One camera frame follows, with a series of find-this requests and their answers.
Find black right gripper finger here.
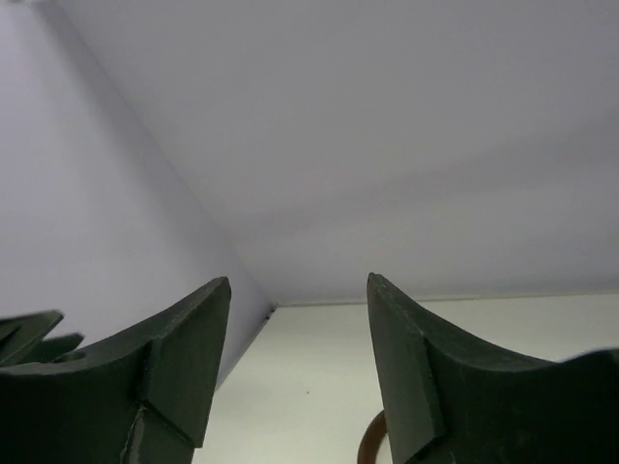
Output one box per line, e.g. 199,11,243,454
367,274,618,463

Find brown silver headphones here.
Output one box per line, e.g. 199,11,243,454
356,410,388,464

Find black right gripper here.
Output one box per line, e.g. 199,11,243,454
1,277,231,463

